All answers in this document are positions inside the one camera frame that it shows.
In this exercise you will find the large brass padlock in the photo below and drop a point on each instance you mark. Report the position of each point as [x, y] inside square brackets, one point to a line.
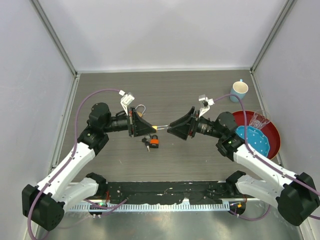
[140, 109]

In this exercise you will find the clear drinking glass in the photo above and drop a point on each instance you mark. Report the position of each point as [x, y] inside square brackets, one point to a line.
[260, 119]

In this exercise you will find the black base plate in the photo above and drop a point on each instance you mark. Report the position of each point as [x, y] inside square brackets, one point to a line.
[167, 192]

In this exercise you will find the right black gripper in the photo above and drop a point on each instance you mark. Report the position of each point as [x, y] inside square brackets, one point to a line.
[186, 125]

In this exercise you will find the small brass padlock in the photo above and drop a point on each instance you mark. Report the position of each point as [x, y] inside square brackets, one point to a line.
[160, 127]

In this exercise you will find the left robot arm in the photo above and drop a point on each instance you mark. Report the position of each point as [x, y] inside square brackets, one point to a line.
[47, 202]

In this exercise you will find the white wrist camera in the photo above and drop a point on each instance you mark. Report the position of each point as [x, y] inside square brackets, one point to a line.
[126, 99]
[205, 104]

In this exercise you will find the white slotted cable duct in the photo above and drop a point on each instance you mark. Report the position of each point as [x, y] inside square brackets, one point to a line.
[185, 206]

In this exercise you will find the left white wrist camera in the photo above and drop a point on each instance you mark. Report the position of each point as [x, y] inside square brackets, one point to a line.
[126, 99]

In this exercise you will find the light blue mug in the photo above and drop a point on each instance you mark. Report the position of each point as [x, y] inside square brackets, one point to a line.
[240, 89]

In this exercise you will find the red round tray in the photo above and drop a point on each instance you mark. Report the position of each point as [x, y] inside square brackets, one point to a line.
[270, 131]

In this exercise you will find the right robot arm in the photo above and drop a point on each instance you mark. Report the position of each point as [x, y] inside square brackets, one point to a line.
[293, 195]

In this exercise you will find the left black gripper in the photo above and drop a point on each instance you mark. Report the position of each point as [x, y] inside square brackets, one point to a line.
[139, 126]

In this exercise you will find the orange black padlock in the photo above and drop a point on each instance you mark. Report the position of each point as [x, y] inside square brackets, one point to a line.
[154, 142]

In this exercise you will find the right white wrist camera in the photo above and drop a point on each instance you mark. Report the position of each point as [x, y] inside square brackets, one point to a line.
[205, 104]

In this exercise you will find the blue dotted plate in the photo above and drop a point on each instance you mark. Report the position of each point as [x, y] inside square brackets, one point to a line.
[257, 140]

